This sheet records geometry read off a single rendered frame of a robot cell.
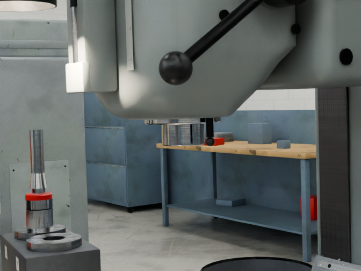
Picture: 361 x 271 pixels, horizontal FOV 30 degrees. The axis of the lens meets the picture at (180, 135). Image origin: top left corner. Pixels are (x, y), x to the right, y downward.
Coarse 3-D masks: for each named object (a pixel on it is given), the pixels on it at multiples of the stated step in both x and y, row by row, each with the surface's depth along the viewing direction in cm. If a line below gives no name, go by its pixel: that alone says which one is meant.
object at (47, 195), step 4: (28, 192) 120; (48, 192) 119; (28, 196) 117; (32, 196) 117; (36, 196) 116; (40, 196) 117; (44, 196) 117; (48, 196) 118; (28, 200) 117; (32, 200) 117; (36, 200) 116; (40, 200) 117
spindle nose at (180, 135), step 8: (168, 128) 73; (176, 128) 73; (184, 128) 72; (192, 128) 73; (200, 128) 73; (168, 136) 73; (176, 136) 73; (184, 136) 72; (192, 136) 73; (200, 136) 73; (168, 144) 73; (176, 144) 73; (184, 144) 73; (192, 144) 73; (200, 144) 74
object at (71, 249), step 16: (16, 240) 116; (32, 240) 109; (48, 240) 108; (64, 240) 108; (80, 240) 109; (16, 256) 108; (32, 256) 103; (48, 256) 104; (64, 256) 105; (80, 256) 106; (96, 256) 107
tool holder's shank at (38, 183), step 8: (32, 136) 117; (40, 136) 117; (32, 144) 117; (40, 144) 118; (32, 152) 117; (40, 152) 118; (32, 160) 117; (40, 160) 118; (32, 168) 118; (40, 168) 118; (32, 176) 118; (40, 176) 118; (32, 184) 117; (40, 184) 117; (32, 192) 118; (40, 192) 118
